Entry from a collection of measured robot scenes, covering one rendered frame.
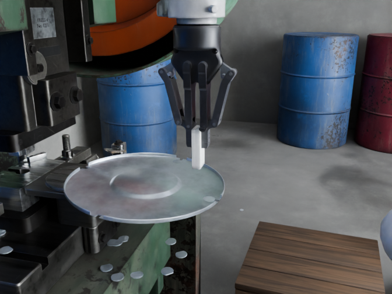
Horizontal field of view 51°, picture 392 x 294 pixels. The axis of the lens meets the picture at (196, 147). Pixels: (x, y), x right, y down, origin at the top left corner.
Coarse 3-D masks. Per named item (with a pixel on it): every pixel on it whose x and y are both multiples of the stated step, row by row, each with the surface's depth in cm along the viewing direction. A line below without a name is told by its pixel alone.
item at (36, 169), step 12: (12, 168) 84; (24, 168) 84; (36, 168) 84; (48, 168) 84; (0, 180) 78; (12, 180) 78; (24, 180) 78; (0, 192) 75; (12, 192) 75; (24, 192) 75; (12, 204) 76; (24, 204) 76
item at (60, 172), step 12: (60, 168) 84; (72, 168) 82; (84, 168) 82; (36, 180) 78; (48, 180) 76; (60, 180) 76; (36, 192) 74; (48, 192) 73; (60, 192) 73; (60, 204) 76; (60, 216) 77; (72, 216) 76; (84, 216) 75; (96, 216) 76; (84, 228) 76; (96, 228) 76; (108, 228) 81; (84, 240) 77; (96, 240) 77; (108, 240) 82; (96, 252) 78
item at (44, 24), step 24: (48, 0) 72; (48, 24) 72; (48, 48) 73; (48, 72) 74; (72, 72) 77; (0, 96) 69; (24, 96) 68; (48, 96) 70; (72, 96) 76; (0, 120) 70; (24, 120) 69; (48, 120) 71
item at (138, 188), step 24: (96, 168) 81; (120, 168) 82; (144, 168) 81; (168, 168) 83; (72, 192) 71; (96, 192) 71; (120, 192) 71; (144, 192) 71; (168, 192) 72; (192, 192) 73; (216, 192) 73; (120, 216) 64; (144, 216) 64; (168, 216) 64
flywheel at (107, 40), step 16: (128, 0) 103; (144, 0) 102; (128, 16) 104; (144, 16) 101; (160, 16) 98; (96, 32) 104; (112, 32) 103; (128, 32) 102; (144, 32) 101; (160, 32) 99; (96, 48) 105; (112, 48) 104; (128, 48) 103; (144, 48) 110
